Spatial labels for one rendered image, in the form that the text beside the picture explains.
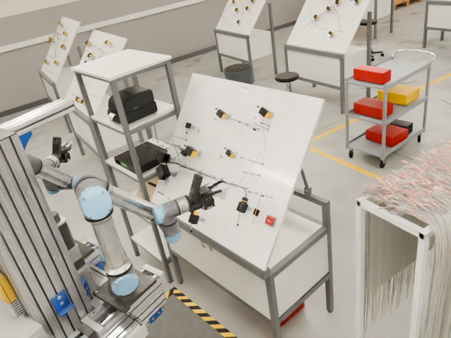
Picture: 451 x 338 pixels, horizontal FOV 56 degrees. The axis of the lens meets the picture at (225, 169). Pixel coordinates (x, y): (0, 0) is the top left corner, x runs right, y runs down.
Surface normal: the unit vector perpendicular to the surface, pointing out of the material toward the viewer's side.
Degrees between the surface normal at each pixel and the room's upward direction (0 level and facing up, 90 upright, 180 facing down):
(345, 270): 0
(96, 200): 82
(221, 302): 0
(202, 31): 90
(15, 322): 0
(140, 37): 90
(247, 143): 53
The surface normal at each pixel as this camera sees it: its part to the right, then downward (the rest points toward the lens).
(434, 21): -0.83, 0.38
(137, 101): 0.69, 0.26
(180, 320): -0.15, -0.86
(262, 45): 0.51, 0.36
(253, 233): -0.68, -0.17
